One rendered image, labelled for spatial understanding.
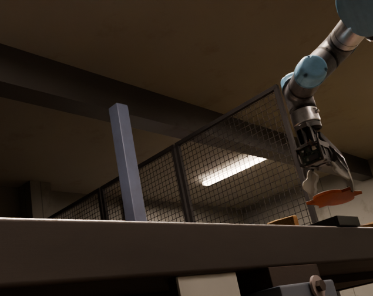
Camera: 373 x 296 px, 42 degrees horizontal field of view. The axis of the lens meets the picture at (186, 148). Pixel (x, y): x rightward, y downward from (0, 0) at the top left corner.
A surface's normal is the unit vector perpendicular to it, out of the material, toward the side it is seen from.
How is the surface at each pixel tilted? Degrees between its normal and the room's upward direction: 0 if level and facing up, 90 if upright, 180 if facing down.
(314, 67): 91
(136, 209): 90
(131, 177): 90
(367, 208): 90
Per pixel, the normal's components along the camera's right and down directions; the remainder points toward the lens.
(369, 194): -0.67, -0.15
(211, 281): 0.68, -0.39
